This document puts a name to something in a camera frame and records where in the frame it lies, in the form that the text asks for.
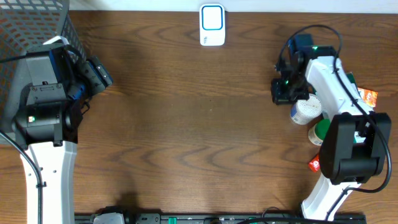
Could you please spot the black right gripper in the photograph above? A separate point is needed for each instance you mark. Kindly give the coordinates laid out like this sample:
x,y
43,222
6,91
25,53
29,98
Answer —
x,y
278,98

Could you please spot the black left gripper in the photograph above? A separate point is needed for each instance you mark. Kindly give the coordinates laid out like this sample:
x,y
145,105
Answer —
x,y
99,74

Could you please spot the blue white round tub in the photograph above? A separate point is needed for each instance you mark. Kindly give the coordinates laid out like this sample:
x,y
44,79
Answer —
x,y
304,111

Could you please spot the green lid beige jar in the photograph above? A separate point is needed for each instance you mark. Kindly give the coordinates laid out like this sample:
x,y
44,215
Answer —
x,y
317,133

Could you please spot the orange small packet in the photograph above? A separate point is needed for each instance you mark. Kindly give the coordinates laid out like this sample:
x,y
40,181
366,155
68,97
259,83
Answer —
x,y
368,96

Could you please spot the red stick packet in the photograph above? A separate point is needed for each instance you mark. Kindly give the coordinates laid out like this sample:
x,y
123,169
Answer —
x,y
314,164

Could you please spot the green 3M wipes pack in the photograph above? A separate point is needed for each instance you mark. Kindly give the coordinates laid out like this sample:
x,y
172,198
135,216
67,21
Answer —
x,y
351,77

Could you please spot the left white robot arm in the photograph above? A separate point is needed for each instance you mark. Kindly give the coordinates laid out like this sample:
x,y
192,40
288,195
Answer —
x,y
47,136

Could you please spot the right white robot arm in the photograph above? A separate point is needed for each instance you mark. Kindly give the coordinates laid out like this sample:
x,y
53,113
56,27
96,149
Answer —
x,y
354,155

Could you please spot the white barcode scanner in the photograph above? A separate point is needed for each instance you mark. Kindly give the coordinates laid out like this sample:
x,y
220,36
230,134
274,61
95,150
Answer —
x,y
212,25

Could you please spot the grey mesh basket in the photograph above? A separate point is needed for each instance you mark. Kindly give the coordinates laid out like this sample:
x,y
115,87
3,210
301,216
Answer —
x,y
26,24

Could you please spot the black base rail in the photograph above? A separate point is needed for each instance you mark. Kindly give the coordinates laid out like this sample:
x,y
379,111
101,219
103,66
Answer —
x,y
155,218

